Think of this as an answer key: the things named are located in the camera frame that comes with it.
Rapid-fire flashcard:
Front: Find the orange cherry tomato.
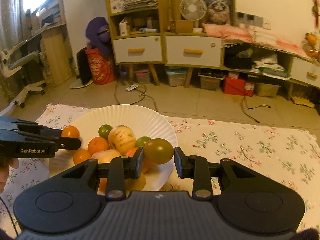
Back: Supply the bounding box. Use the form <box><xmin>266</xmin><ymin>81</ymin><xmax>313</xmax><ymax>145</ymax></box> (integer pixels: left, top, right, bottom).
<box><xmin>61</xmin><ymin>125</ymin><xmax>80</xmax><ymax>139</ymax></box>

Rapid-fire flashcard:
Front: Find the mandarin with green leaves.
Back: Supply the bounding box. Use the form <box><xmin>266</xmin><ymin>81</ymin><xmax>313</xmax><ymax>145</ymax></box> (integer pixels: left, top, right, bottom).
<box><xmin>73</xmin><ymin>148</ymin><xmax>92</xmax><ymax>165</ymax></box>

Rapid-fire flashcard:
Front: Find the dark green cherry tomato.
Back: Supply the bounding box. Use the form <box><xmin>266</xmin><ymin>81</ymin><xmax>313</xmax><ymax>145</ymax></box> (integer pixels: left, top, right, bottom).
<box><xmin>135</xmin><ymin>136</ymin><xmax>151</xmax><ymax>147</ymax></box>

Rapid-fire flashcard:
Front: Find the orange mandarin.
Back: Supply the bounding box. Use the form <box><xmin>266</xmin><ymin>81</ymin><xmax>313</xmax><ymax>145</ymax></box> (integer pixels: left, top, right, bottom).
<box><xmin>87</xmin><ymin>137</ymin><xmax>110</xmax><ymax>155</ymax></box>

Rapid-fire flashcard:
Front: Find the large yellow apple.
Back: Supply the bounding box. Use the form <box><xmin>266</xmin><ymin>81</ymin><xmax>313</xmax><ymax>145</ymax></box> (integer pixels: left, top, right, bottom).
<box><xmin>91</xmin><ymin>149</ymin><xmax>121</xmax><ymax>164</ymax></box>

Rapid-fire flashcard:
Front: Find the brownish green tomato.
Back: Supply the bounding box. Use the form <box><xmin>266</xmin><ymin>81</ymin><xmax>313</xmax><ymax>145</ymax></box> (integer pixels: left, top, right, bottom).
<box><xmin>144</xmin><ymin>138</ymin><xmax>174</xmax><ymax>165</ymax></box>

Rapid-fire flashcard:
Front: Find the left hand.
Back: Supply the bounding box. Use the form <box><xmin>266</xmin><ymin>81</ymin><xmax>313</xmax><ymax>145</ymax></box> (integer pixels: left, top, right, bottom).
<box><xmin>0</xmin><ymin>157</ymin><xmax>20</xmax><ymax>193</ymax></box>

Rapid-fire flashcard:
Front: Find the white ribbed plate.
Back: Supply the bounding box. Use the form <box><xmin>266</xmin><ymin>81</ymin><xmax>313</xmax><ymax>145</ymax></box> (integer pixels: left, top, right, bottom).
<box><xmin>45</xmin><ymin>104</ymin><xmax>178</xmax><ymax>191</ymax></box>

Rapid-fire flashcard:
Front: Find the wooden desk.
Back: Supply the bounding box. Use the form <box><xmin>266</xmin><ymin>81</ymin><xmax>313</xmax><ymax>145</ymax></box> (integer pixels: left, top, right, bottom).
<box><xmin>24</xmin><ymin>23</ymin><xmax>74</xmax><ymax>87</ymax></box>

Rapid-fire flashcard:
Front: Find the white office chair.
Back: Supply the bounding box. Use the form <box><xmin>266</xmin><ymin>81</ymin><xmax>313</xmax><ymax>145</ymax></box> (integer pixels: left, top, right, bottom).
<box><xmin>1</xmin><ymin>48</ymin><xmax>46</xmax><ymax>108</ymax></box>

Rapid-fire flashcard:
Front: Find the red orange snack bag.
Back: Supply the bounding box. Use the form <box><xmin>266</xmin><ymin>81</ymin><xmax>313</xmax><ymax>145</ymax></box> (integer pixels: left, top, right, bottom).
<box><xmin>85</xmin><ymin>48</ymin><xmax>116</xmax><ymax>85</ymax></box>

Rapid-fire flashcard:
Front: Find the white remote on floor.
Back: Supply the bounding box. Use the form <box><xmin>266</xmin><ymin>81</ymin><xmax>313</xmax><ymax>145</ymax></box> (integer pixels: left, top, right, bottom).
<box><xmin>125</xmin><ymin>85</ymin><xmax>139</xmax><ymax>92</ymax></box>

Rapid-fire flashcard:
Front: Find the red box under cabinet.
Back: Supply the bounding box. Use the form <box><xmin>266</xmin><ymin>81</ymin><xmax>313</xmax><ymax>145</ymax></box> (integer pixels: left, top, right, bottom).
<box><xmin>222</xmin><ymin>77</ymin><xmax>255</xmax><ymax>96</ymax></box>

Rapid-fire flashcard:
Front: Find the clear storage box teal lid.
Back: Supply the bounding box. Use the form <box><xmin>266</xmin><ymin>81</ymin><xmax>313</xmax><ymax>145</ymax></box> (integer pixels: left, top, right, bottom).
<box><xmin>164</xmin><ymin>66</ymin><xmax>187</xmax><ymax>87</ymax></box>

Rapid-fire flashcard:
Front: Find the floral tablecloth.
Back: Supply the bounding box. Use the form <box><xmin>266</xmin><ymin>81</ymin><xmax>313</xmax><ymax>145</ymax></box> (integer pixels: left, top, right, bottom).
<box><xmin>1</xmin><ymin>116</ymin><xmax>319</xmax><ymax>237</ymax></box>

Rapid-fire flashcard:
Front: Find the purple plush toy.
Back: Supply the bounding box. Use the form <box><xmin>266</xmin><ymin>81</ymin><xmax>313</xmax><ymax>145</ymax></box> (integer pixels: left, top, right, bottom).
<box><xmin>85</xmin><ymin>17</ymin><xmax>112</xmax><ymax>56</ymax></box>

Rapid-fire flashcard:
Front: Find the white drawer cabinet middle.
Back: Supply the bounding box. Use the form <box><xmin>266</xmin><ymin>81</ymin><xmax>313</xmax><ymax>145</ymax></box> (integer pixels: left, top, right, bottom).
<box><xmin>163</xmin><ymin>33</ymin><xmax>222</xmax><ymax>68</ymax></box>

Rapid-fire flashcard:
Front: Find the white drawer cabinet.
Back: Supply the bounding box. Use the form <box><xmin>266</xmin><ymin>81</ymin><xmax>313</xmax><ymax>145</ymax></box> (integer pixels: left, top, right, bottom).
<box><xmin>104</xmin><ymin>0</ymin><xmax>169</xmax><ymax>66</ymax></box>
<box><xmin>163</xmin><ymin>33</ymin><xmax>222</xmax><ymax>68</ymax></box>

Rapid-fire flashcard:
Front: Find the long low tv cabinet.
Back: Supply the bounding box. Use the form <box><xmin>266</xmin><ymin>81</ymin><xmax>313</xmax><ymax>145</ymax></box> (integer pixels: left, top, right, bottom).
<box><xmin>221</xmin><ymin>42</ymin><xmax>319</xmax><ymax>101</ymax></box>

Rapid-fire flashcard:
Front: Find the white drawer cabinet left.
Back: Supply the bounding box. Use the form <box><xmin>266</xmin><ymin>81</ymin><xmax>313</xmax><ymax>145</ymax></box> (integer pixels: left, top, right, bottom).
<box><xmin>104</xmin><ymin>0</ymin><xmax>169</xmax><ymax>66</ymax></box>

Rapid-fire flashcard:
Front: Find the white desk fan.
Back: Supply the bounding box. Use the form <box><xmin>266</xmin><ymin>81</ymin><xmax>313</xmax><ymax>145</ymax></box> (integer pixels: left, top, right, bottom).
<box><xmin>180</xmin><ymin>0</ymin><xmax>207</xmax><ymax>30</ymax></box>

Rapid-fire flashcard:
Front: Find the framed cat picture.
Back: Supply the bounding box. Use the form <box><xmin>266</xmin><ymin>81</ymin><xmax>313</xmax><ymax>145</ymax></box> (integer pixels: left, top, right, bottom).
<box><xmin>202</xmin><ymin>0</ymin><xmax>235</xmax><ymax>26</ymax></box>

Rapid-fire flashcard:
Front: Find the black cable on floor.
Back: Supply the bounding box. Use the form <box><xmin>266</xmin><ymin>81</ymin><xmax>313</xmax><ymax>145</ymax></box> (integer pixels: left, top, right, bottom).
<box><xmin>113</xmin><ymin>78</ymin><xmax>158</xmax><ymax>112</ymax></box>

